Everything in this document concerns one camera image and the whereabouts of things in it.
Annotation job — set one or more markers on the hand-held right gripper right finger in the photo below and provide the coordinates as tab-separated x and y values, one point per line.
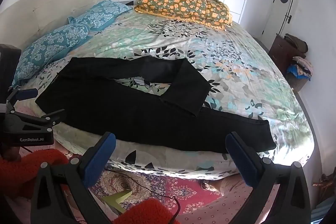
244	161

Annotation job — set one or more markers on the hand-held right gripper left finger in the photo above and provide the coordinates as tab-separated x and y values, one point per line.
99	158

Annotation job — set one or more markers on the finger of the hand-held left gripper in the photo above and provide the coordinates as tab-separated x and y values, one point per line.
53	116
26	94

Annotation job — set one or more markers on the black pants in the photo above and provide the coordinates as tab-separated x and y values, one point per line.
118	108

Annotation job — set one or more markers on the light green flat object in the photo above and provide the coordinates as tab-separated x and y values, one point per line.
118	197

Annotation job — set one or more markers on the blue patterned pillow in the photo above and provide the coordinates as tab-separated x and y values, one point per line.
102	12
50	48

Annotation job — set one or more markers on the red patterned rug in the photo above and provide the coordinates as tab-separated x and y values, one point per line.
157	187
176	201

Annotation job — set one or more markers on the red fuzzy clothing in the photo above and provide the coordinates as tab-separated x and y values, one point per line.
144	213

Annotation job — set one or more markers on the cream padded headboard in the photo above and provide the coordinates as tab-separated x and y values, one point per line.
39	8

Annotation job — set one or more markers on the floral bed sheet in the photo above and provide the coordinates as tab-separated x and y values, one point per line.
236	61

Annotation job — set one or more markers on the pile of clothes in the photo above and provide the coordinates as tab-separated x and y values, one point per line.
302	66

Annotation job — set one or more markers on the dark wooden dresser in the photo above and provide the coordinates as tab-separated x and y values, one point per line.
278	52

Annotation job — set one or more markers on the olive bag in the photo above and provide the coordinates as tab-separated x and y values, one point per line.
296	43

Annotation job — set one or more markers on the white door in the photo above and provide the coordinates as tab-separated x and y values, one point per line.
291	8

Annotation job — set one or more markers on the orange floral folded quilt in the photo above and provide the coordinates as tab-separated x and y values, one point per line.
183	5

